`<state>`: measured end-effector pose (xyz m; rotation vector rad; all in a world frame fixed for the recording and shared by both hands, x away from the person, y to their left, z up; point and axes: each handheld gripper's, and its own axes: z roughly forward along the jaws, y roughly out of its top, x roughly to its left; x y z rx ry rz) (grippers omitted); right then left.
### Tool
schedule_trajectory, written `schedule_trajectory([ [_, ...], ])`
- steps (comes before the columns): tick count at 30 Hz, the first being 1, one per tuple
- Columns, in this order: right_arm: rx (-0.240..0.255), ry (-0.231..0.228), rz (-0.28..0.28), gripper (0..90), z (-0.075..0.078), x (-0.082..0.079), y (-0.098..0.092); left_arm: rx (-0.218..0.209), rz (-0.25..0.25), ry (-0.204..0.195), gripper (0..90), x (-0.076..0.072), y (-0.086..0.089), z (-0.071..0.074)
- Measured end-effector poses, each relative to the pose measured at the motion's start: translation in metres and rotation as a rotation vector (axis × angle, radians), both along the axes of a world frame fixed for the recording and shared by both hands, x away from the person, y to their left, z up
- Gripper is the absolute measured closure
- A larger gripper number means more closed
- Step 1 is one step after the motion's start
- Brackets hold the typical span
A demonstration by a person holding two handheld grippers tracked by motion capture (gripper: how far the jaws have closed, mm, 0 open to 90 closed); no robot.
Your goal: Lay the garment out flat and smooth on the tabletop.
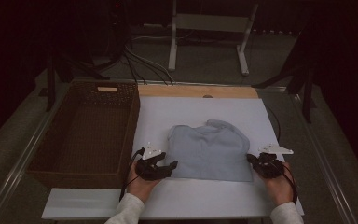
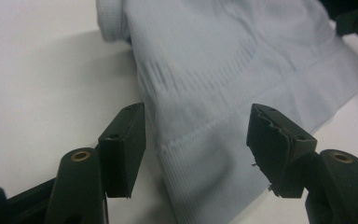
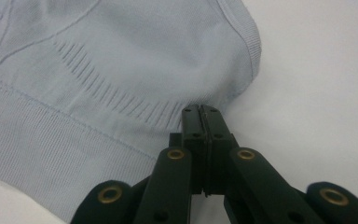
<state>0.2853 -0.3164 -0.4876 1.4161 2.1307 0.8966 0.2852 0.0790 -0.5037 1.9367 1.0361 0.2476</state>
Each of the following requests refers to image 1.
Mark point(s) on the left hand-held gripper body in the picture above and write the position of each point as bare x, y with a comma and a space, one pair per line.
149, 171

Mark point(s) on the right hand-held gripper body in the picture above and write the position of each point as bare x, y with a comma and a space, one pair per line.
270, 166

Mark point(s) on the light blue tank top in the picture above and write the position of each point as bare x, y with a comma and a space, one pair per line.
209, 152

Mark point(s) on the brown wicker basket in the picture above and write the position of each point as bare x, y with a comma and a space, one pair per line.
84, 130

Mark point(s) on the person's left hand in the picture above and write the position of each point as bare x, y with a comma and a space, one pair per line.
140, 188

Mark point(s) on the person's right hand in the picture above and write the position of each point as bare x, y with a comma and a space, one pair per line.
281, 189

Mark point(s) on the white table board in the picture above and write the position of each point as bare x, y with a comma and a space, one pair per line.
183, 112

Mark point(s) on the wooden board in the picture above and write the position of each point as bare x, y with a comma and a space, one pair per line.
174, 91

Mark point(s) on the black tripod stand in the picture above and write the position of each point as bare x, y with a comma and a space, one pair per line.
307, 93
50, 84

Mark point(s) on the black equipment stand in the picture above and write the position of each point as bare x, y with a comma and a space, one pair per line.
118, 28

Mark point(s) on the white metal stand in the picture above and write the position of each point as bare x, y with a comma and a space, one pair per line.
211, 22

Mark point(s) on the metal table frame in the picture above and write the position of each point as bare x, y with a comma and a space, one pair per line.
21, 161

